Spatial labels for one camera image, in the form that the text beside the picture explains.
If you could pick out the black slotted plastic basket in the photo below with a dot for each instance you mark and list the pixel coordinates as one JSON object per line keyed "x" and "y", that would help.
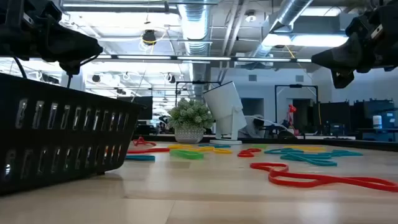
{"x": 62, "y": 137}

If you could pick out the blue rubber band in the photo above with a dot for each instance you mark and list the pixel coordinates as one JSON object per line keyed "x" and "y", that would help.
{"x": 345, "y": 153}
{"x": 140, "y": 158}
{"x": 214, "y": 145}
{"x": 311, "y": 161}

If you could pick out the person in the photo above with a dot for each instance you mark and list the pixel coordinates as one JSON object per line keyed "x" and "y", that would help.
{"x": 250, "y": 127}

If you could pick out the long LED light bar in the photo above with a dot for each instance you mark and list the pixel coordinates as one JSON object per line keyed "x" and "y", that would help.
{"x": 202, "y": 58}

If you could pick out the red robot part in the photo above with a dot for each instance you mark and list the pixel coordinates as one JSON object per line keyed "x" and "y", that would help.
{"x": 292, "y": 109}

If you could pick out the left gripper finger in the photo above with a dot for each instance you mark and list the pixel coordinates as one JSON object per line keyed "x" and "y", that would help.
{"x": 71, "y": 34}
{"x": 71, "y": 53}

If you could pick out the black monitor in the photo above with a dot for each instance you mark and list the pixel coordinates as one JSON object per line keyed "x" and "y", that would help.
{"x": 140, "y": 107}

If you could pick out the green rubber band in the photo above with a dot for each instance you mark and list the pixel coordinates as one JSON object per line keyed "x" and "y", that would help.
{"x": 259, "y": 146}
{"x": 186, "y": 154}

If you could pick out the white wipes canister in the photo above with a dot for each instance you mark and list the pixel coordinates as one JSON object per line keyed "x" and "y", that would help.
{"x": 377, "y": 122}

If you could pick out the black partition panel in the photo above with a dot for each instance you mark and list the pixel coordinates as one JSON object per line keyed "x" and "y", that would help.
{"x": 335, "y": 115}

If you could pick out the black ceiling camera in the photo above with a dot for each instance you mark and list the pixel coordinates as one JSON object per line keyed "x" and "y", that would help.
{"x": 171, "y": 78}
{"x": 149, "y": 36}
{"x": 96, "y": 78}

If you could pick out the red rubber band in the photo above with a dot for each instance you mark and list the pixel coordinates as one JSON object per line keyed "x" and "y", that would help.
{"x": 140, "y": 143}
{"x": 245, "y": 154}
{"x": 311, "y": 182}
{"x": 155, "y": 150}

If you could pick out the dark blue partition panel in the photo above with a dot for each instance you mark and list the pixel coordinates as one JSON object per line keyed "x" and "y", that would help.
{"x": 376, "y": 107}

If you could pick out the green plant in white pot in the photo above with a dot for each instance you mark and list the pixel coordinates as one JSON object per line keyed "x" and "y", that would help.
{"x": 189, "y": 116}

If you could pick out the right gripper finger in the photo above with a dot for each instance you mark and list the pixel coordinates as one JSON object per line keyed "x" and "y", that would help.
{"x": 342, "y": 64}
{"x": 342, "y": 54}

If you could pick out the silver round ventilation duct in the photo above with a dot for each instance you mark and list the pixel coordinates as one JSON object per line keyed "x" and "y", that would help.
{"x": 195, "y": 25}
{"x": 292, "y": 12}

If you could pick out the bright ceiling light panel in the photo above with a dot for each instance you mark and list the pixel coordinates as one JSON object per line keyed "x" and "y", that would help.
{"x": 311, "y": 40}

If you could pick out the white ceiling sensor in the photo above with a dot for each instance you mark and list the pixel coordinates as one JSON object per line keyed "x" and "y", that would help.
{"x": 250, "y": 17}

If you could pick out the white spotlight lamp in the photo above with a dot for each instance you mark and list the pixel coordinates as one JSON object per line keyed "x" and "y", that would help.
{"x": 225, "y": 105}

